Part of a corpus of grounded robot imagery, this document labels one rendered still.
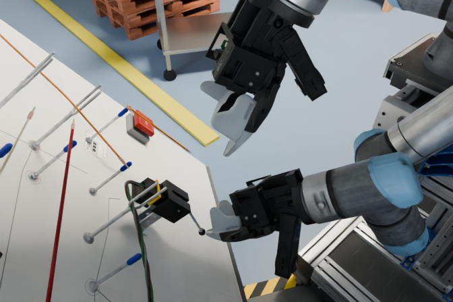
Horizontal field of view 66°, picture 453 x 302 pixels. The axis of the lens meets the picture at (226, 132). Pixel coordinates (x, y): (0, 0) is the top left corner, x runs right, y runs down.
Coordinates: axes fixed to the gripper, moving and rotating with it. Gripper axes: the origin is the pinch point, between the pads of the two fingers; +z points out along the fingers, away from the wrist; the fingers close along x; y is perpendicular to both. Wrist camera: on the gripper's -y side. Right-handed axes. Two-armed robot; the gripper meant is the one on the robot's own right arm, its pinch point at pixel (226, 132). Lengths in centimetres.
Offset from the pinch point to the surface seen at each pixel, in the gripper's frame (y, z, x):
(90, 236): 14.2, 18.0, 7.5
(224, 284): -15.8, 32.8, 4.9
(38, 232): 20.9, 15.6, 9.3
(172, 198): 2.8, 14.1, 1.5
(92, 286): 13.4, 18.8, 14.3
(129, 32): -24, 110, -286
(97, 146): 14.3, 18.7, -12.3
